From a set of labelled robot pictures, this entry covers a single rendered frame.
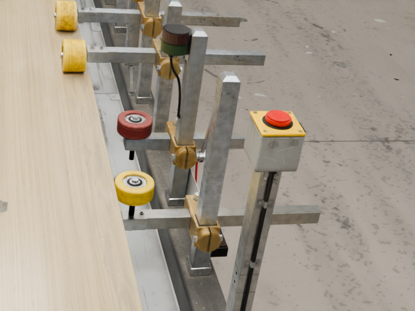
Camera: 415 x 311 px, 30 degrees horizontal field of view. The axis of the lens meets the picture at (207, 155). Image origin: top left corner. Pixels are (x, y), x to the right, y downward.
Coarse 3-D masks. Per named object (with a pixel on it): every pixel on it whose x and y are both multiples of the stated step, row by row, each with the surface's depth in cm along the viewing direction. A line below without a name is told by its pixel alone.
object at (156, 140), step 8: (152, 136) 179; (160, 136) 180; (168, 136) 180; (200, 136) 182; (232, 136) 184; (240, 136) 185; (128, 144) 178; (136, 144) 178; (144, 144) 179; (152, 144) 179; (160, 144) 180; (168, 144) 180; (200, 144) 182; (232, 144) 185; (240, 144) 185
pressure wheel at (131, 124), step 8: (128, 112) 178; (136, 112) 179; (144, 112) 179; (120, 120) 174; (128, 120) 175; (136, 120) 176; (144, 120) 176; (152, 120) 177; (120, 128) 175; (128, 128) 173; (136, 128) 173; (144, 128) 174; (128, 136) 174; (136, 136) 174; (144, 136) 175
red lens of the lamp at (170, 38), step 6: (162, 30) 161; (162, 36) 162; (168, 36) 160; (174, 36) 160; (180, 36) 160; (186, 36) 161; (168, 42) 161; (174, 42) 160; (180, 42) 161; (186, 42) 161
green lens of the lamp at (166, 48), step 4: (164, 44) 162; (168, 44) 161; (188, 44) 163; (164, 48) 162; (168, 48) 161; (172, 48) 161; (176, 48) 161; (180, 48) 161; (184, 48) 162; (188, 48) 164; (164, 52) 162; (168, 52) 162; (172, 52) 162; (176, 52) 162; (180, 52) 162; (184, 52) 163
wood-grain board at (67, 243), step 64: (0, 0) 225; (64, 0) 232; (0, 64) 191; (0, 128) 166; (64, 128) 170; (0, 192) 147; (64, 192) 150; (0, 256) 132; (64, 256) 134; (128, 256) 136
